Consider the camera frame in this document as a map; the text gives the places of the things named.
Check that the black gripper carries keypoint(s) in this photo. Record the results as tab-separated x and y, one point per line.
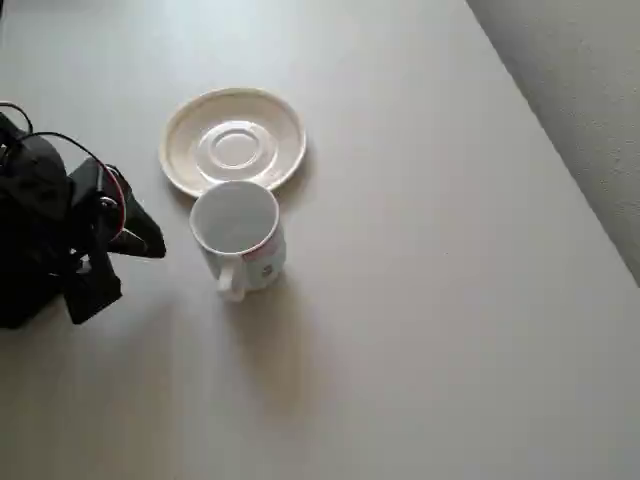
102	235

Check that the white ceramic mug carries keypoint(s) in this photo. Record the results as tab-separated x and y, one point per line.
235	220

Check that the cream ceramic saucer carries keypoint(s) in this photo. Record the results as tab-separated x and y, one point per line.
235	145

